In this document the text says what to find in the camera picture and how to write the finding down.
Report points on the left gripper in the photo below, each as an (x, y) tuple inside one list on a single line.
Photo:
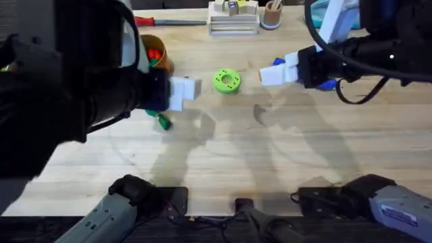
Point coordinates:
[(152, 89)]

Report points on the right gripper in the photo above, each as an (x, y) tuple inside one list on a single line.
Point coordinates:
[(320, 65)]

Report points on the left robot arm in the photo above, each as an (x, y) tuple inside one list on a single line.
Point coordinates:
[(33, 118)]

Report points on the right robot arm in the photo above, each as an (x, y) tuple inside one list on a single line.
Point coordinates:
[(398, 209)]

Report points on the green toy vegetable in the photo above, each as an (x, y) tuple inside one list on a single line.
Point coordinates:
[(164, 121)]

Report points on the blue electric screwdriver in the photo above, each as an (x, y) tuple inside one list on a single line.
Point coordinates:
[(326, 85)]

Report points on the green disc with holes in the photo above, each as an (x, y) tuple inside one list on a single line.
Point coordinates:
[(227, 81)]

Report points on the brown cup with sticks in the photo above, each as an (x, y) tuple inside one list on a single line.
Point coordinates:
[(271, 17)]

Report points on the brown tub with toys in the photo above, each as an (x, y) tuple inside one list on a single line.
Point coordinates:
[(158, 45)]

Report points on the teal object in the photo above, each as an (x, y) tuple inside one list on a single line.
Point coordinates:
[(317, 17)]

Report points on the white rack with blocks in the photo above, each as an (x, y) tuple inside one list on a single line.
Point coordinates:
[(233, 22)]

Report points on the left wrist upright plate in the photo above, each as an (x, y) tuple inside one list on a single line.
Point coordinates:
[(130, 47)]

